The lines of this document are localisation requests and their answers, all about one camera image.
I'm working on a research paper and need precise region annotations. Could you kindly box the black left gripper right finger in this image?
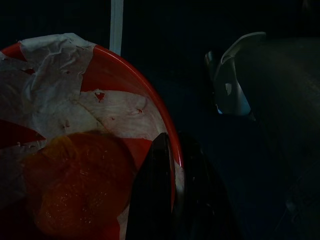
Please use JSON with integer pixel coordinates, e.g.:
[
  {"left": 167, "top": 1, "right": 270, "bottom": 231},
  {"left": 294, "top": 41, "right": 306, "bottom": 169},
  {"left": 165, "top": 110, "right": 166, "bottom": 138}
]
[{"left": 177, "top": 131, "right": 242, "bottom": 240}]

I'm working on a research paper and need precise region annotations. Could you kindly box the white floor tape strip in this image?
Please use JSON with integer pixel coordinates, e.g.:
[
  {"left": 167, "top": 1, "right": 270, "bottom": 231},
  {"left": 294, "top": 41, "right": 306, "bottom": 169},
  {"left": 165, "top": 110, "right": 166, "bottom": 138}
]
[{"left": 109, "top": 0, "right": 124, "bottom": 55}]

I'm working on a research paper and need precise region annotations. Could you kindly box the white paper towel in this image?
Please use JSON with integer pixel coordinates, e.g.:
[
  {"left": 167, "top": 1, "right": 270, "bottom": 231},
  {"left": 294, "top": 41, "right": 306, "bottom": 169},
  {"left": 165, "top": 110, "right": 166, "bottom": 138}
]
[{"left": 0, "top": 33, "right": 186, "bottom": 226}]

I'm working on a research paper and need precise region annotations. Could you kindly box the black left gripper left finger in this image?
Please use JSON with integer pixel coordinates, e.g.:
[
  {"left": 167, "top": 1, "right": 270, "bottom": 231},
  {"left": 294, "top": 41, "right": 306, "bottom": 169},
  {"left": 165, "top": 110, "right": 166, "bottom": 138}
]
[{"left": 125, "top": 132, "right": 176, "bottom": 240}]

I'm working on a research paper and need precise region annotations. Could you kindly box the orange-red round fruit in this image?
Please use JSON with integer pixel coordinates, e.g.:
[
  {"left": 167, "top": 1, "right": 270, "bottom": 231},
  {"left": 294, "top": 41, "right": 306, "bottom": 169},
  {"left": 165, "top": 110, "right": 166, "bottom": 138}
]
[{"left": 22, "top": 132, "right": 137, "bottom": 236}]

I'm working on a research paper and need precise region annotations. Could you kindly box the red plastic bowl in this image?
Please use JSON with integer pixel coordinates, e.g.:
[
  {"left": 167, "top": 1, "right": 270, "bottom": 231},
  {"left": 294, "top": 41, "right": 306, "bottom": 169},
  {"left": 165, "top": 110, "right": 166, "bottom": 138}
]
[{"left": 0, "top": 43, "right": 185, "bottom": 240}]

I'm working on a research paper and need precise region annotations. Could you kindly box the grey robot leg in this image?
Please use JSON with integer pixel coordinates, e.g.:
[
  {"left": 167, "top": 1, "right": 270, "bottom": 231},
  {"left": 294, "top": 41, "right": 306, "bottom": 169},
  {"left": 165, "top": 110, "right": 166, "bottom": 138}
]
[{"left": 203, "top": 31, "right": 320, "bottom": 240}]

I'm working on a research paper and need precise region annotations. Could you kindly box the black floor mat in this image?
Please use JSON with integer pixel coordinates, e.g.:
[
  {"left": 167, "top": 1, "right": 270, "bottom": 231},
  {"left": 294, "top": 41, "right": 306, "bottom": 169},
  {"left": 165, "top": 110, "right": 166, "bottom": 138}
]
[{"left": 0, "top": 0, "right": 320, "bottom": 240}]

